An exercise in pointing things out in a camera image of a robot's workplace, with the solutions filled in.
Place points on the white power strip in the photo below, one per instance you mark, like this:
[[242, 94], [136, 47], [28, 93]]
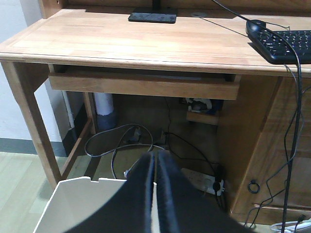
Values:
[[201, 181]]

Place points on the white plastic trash bin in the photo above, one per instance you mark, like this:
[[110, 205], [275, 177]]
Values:
[[76, 199]]

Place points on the wooden desk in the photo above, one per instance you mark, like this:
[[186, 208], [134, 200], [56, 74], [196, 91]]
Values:
[[91, 46]]

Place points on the white grey pipe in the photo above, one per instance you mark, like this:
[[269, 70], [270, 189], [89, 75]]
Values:
[[106, 115]]

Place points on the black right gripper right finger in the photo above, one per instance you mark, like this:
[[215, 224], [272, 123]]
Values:
[[182, 209]]

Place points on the black keyboard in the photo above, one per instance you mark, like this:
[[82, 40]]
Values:
[[283, 47]]

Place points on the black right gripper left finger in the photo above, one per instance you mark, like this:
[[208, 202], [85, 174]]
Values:
[[130, 208]]

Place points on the black monitor stand base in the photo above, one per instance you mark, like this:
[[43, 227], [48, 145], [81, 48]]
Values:
[[154, 14]]

